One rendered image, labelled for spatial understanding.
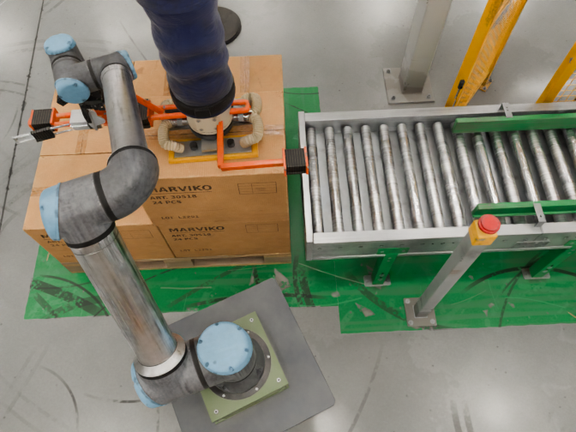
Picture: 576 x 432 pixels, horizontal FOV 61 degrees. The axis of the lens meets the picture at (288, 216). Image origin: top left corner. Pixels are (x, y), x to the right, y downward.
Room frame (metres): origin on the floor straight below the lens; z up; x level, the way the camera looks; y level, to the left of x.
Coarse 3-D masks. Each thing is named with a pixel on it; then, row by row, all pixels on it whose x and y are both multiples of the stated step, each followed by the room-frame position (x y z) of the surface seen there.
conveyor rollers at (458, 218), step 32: (384, 128) 1.46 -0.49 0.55; (416, 128) 1.46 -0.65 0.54; (352, 160) 1.27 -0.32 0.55; (384, 160) 1.28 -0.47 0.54; (448, 160) 1.25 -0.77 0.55; (480, 160) 1.25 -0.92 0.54; (544, 160) 1.23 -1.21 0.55; (320, 192) 1.11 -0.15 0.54; (352, 192) 1.10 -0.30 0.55; (416, 192) 1.09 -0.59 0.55; (448, 192) 1.09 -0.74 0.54; (512, 192) 1.07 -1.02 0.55; (320, 224) 0.95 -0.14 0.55; (352, 224) 0.95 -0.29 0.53; (416, 224) 0.93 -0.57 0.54
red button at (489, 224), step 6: (486, 216) 0.71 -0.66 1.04; (492, 216) 0.71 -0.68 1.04; (480, 222) 0.69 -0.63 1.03; (486, 222) 0.69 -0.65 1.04; (492, 222) 0.69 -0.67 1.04; (498, 222) 0.69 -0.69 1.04; (480, 228) 0.67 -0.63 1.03; (486, 228) 0.67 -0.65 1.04; (492, 228) 0.67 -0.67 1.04; (498, 228) 0.67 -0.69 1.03
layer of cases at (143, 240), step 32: (160, 64) 1.94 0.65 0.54; (256, 64) 1.91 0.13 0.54; (64, 128) 1.54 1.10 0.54; (64, 160) 1.34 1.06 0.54; (96, 160) 1.34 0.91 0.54; (32, 192) 1.17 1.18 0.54; (32, 224) 1.01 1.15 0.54; (128, 224) 0.99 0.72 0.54; (224, 224) 0.98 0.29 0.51; (256, 224) 0.99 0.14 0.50; (288, 224) 0.99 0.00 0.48; (64, 256) 0.98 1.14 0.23; (160, 256) 0.98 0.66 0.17; (192, 256) 0.98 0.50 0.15
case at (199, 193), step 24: (168, 96) 1.36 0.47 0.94; (240, 96) 1.35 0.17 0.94; (264, 96) 1.34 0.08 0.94; (264, 120) 1.22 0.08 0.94; (264, 144) 1.11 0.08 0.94; (168, 168) 1.01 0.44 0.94; (192, 168) 1.01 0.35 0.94; (216, 168) 1.00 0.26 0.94; (264, 168) 1.00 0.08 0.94; (168, 192) 0.97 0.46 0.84; (192, 192) 0.97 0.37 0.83; (216, 192) 0.97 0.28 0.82; (240, 192) 0.97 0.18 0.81; (264, 192) 0.97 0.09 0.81; (168, 216) 0.97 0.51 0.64; (192, 216) 0.97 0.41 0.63; (216, 216) 0.97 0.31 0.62; (240, 216) 0.97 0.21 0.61; (264, 216) 0.97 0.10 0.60; (288, 216) 0.97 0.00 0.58
